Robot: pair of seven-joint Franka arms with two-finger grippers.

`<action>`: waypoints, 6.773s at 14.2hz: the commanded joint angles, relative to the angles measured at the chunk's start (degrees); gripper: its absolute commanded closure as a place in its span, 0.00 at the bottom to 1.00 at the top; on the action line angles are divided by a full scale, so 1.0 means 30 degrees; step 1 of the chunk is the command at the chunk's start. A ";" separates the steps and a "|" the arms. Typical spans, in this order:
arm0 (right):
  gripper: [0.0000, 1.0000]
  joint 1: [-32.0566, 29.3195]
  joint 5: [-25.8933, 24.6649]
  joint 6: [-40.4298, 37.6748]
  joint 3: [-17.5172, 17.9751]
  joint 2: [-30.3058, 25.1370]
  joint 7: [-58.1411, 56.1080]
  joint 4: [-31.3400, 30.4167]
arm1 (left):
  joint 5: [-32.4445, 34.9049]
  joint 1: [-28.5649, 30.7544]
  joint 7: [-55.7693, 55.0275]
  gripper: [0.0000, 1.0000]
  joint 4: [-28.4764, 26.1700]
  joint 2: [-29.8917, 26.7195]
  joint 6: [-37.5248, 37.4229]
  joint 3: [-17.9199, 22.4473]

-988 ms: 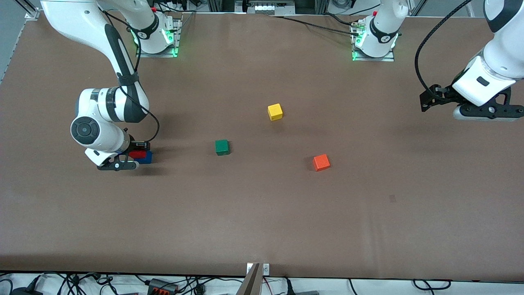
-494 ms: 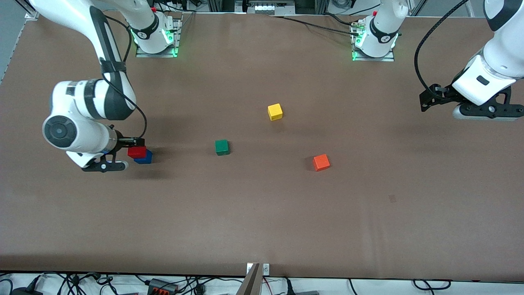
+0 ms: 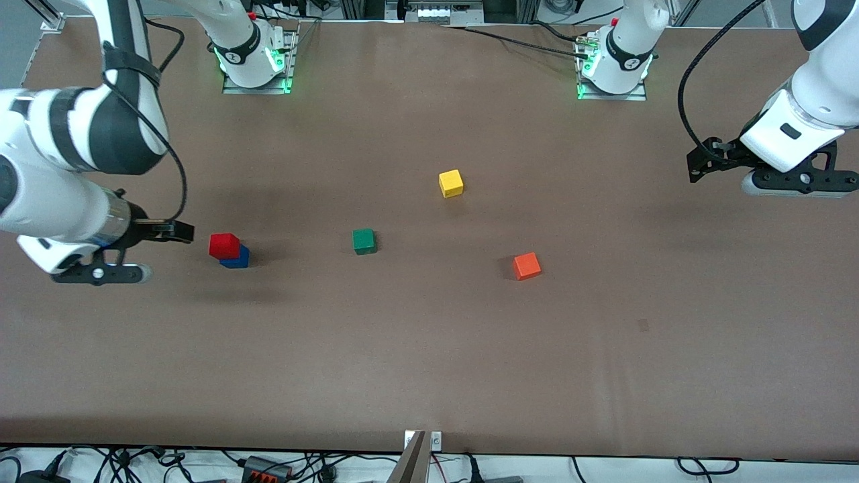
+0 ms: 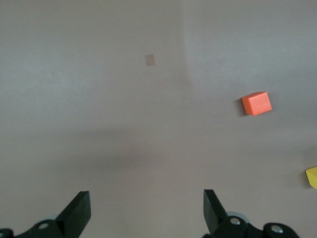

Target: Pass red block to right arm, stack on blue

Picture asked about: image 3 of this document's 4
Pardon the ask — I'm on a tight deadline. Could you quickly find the red wooden block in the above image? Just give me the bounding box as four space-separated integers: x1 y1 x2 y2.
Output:
209 233 241 260

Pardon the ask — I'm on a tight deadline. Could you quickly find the orange wooden block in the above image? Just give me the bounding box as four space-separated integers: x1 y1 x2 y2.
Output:
513 252 542 281

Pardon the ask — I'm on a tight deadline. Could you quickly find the hub with orange connectors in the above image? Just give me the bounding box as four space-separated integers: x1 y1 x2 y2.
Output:
240 455 293 482

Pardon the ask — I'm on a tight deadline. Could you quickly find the black left camera mount plate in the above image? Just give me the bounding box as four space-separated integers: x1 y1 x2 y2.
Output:
750 141 859 196

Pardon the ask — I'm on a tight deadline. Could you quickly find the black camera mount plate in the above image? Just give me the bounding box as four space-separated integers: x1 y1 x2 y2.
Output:
750 141 859 196
52 247 146 286

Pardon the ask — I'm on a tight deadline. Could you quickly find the black right camera mount plate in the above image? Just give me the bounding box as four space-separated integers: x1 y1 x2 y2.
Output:
52 247 146 286

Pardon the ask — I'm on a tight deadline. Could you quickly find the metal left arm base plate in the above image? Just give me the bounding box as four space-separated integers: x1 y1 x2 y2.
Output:
576 64 648 103

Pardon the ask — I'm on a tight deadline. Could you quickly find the black braided cable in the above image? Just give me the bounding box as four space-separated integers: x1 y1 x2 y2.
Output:
138 19 187 73

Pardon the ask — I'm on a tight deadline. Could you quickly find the long black cable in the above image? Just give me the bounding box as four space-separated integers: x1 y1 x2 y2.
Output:
446 22 593 61

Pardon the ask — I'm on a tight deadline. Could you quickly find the grey terminal rail device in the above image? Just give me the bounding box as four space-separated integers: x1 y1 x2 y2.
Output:
386 0 485 25

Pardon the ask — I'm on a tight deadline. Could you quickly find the looped black cable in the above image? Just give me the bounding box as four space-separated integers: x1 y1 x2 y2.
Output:
676 456 740 478

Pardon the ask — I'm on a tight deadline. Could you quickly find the grey metal camera pole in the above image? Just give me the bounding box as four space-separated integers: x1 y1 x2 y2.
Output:
388 431 430 483

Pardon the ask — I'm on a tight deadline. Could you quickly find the black plug with cable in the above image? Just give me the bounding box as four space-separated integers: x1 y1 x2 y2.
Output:
468 455 524 483

